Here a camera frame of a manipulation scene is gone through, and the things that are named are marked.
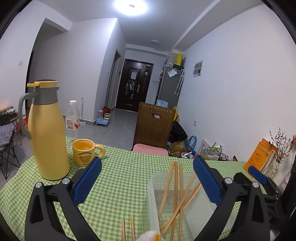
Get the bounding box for grey refrigerator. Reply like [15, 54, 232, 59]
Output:
[156, 65, 185, 108]

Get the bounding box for clear plastic water bottle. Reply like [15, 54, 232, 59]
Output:
[65, 100, 80, 149]

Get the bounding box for wall electrical panel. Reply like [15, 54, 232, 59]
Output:
[193, 60, 203, 77]

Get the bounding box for black folding chair with clothes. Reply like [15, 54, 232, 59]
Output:
[1, 113, 21, 180]

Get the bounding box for yellow bear mug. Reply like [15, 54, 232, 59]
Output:
[72, 138, 106, 167]

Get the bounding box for yellow thermos jug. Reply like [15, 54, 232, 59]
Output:
[18, 80, 70, 181]

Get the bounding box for white gloved hand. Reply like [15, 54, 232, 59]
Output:
[137, 230, 161, 241]

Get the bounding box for brown wooden chair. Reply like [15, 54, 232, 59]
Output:
[133, 102, 176, 149]

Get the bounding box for red basket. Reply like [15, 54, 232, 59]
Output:
[16, 116, 29, 136]

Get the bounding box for clear plastic container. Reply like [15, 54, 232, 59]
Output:
[146, 171, 239, 241]

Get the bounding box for dark entrance door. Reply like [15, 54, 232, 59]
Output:
[115, 59, 154, 112]

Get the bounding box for floral vase with twigs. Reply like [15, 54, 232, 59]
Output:
[267, 128, 294, 179]

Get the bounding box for yellow box on fridge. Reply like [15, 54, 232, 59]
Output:
[173, 53, 183, 66]

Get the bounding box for ceiling lamp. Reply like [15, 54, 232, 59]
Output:
[113, 0, 149, 16]

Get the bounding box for orange books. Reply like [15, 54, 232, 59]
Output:
[243, 139, 277, 173]

